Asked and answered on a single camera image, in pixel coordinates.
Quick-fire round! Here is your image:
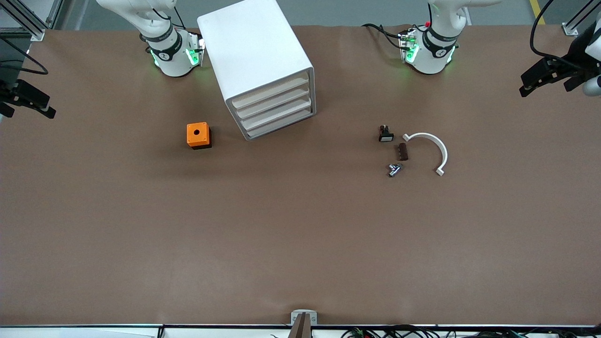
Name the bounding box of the white drawer cabinet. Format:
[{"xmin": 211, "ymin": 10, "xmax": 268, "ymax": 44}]
[{"xmin": 196, "ymin": 0, "xmax": 317, "ymax": 142}]

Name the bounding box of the orange box with hole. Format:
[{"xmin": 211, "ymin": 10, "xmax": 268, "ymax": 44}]
[{"xmin": 186, "ymin": 122, "xmax": 212, "ymax": 150}]

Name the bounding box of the brown table cover sheet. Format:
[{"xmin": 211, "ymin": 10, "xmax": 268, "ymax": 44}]
[{"xmin": 0, "ymin": 23, "xmax": 601, "ymax": 327}]

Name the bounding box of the aluminium extrusion frame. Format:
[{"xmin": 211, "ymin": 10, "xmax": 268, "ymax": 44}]
[
  {"xmin": 0, "ymin": 0, "xmax": 64, "ymax": 42},
  {"xmin": 562, "ymin": 0, "xmax": 601, "ymax": 37}
]

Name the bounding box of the white half-ring clamp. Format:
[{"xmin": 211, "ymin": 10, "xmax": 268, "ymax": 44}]
[{"xmin": 402, "ymin": 132, "xmax": 448, "ymax": 177}]

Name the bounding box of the black arm base cable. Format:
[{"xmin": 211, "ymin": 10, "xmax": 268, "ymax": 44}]
[{"xmin": 362, "ymin": 23, "xmax": 405, "ymax": 50}]

